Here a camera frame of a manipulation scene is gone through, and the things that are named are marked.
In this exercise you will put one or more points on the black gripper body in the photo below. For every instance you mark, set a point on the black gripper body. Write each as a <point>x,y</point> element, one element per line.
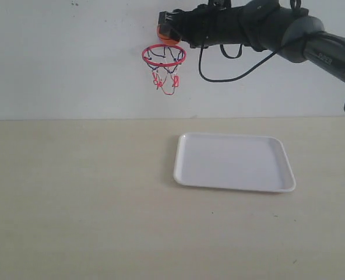
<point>209,26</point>

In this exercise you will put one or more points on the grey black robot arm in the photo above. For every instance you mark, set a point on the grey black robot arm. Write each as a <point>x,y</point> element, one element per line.
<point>261,25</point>

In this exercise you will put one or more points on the red mini basketball hoop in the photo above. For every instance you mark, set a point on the red mini basketball hoop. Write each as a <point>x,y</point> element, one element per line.
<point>164,61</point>

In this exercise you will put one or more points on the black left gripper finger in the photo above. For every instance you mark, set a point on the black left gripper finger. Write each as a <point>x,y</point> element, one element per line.
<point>166,17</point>

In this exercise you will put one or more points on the white plastic tray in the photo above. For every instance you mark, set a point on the white plastic tray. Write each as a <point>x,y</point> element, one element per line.
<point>233,162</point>

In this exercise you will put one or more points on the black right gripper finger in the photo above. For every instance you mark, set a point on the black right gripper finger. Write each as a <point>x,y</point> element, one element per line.
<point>168,31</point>

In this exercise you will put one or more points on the small orange basketball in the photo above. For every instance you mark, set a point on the small orange basketball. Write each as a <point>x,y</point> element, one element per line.
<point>165,39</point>

